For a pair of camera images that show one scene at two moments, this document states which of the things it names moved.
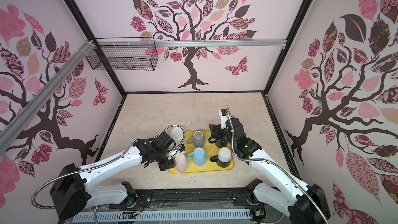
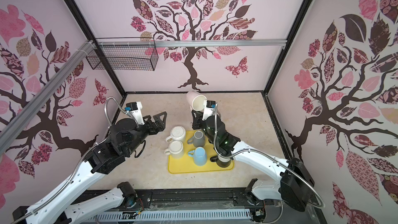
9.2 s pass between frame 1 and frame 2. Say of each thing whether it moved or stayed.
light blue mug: stayed
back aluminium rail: stayed
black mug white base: stayed
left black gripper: moved
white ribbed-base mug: stayed
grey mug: stayed
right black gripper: moved
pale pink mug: moved
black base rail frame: stayed
